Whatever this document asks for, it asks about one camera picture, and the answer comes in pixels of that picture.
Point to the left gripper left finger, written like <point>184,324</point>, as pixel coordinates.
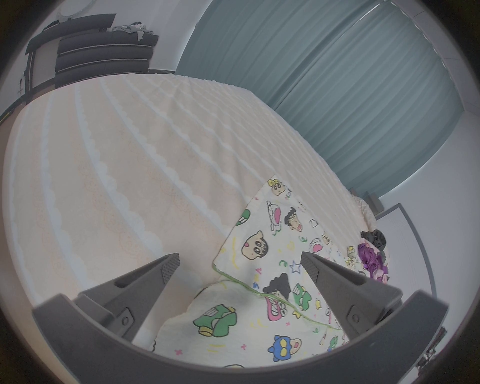
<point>123,300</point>

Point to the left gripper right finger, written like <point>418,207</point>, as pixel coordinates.
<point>352,300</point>

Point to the white printed pyjama top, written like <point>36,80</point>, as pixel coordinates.
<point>262,243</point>

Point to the pile of clothes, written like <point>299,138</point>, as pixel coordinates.
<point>369,255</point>

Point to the bed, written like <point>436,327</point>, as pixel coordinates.
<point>112,168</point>

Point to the cream pillow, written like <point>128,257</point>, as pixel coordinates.
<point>365,210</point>

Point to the grey bedside table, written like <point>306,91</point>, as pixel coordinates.
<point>371,202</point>

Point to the blue-green curtain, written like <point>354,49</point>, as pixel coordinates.
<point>337,93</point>

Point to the black chest of drawers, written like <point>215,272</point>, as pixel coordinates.
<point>105,60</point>

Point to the grey garment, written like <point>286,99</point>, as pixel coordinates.
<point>131,29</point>

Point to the black dressing table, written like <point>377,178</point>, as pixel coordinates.
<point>45,37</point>

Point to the round white mirror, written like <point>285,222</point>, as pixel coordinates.
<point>75,7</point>

